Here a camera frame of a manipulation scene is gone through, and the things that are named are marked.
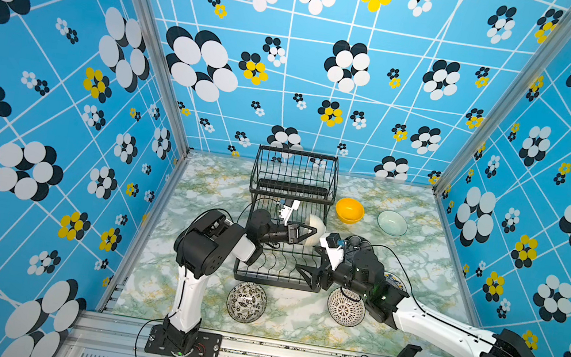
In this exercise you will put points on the dark blue patterned bowl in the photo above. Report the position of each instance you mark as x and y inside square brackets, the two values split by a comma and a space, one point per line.
[356, 242]

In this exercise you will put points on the black two-tier dish rack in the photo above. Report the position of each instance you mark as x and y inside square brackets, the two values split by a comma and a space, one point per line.
[292, 193]

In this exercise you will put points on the blue yellow floral bowl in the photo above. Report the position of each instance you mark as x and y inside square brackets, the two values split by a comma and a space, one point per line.
[394, 281]

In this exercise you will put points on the plain white bowl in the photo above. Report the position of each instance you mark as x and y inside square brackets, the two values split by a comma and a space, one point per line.
[317, 229]

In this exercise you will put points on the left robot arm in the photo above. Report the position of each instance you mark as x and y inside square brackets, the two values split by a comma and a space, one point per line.
[203, 247]

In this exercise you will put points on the pale green glass bowl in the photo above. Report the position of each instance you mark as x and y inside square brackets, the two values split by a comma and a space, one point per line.
[392, 223]

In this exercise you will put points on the white red lattice bowl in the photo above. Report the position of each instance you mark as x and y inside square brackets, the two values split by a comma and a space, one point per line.
[346, 308]

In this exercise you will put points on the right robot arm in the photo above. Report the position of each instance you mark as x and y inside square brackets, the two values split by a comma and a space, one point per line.
[387, 301]

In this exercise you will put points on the black floral pink bowl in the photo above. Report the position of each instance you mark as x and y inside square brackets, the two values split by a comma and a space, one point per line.
[246, 302]

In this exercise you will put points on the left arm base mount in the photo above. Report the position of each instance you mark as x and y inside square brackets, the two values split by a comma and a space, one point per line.
[170, 342]

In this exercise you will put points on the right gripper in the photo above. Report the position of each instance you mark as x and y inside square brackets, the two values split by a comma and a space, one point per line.
[327, 273]

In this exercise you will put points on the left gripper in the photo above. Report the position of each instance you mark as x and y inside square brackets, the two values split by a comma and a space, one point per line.
[300, 239]

